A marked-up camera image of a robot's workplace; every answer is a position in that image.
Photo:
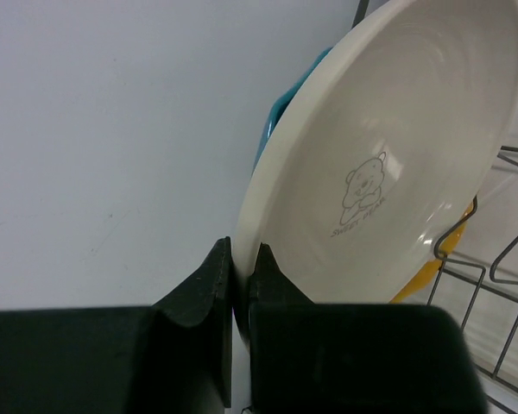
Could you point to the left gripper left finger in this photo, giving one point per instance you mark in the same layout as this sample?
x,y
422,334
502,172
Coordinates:
x,y
173,356

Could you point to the yellow polka dot plate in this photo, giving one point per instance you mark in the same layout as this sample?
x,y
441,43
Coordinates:
x,y
427,273

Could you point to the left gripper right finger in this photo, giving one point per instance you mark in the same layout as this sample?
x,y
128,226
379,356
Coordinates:
x,y
353,358

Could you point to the teal polka dot plate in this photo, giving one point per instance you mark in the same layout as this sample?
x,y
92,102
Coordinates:
x,y
281,104

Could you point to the cream bear plate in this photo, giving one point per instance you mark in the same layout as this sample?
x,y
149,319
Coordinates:
x,y
381,150

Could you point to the grey wire dish rack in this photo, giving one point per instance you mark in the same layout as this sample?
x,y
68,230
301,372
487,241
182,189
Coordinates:
x,y
478,284

